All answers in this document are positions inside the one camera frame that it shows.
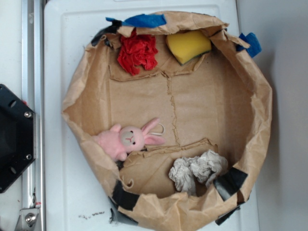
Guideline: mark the brown paper bag tray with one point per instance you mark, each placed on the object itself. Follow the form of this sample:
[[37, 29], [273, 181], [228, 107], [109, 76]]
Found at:
[[219, 100]]

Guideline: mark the black tape piece lower left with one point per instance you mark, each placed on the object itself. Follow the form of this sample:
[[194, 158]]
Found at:
[[122, 198]]

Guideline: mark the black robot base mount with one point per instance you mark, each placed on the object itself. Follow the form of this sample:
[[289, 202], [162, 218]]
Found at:
[[16, 137]]

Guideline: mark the yellow green sponge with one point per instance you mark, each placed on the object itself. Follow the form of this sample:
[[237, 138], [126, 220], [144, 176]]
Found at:
[[188, 45]]

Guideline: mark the black tape piece lower right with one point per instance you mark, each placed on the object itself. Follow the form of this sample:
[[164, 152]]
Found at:
[[230, 183]]

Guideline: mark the blue tape piece top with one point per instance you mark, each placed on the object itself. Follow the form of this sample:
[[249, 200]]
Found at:
[[142, 20]]

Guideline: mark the blue tape piece right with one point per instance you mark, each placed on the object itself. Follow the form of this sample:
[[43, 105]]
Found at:
[[251, 39]]

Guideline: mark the white plastic tray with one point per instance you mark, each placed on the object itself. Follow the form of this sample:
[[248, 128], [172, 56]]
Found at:
[[75, 200]]

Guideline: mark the aluminium frame rail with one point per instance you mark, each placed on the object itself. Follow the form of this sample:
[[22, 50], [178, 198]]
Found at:
[[33, 212]]

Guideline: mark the pink plush bunny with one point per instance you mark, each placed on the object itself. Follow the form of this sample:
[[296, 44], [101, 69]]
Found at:
[[118, 142]]

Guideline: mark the black tape piece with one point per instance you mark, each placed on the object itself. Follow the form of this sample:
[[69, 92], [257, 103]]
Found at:
[[230, 183], [122, 198]]

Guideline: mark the blue tape piece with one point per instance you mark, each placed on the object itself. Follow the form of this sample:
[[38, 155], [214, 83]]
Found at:
[[142, 20], [251, 39]]

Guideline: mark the crumpled white paper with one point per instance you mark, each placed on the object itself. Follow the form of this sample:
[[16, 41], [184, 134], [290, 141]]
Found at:
[[204, 169]]

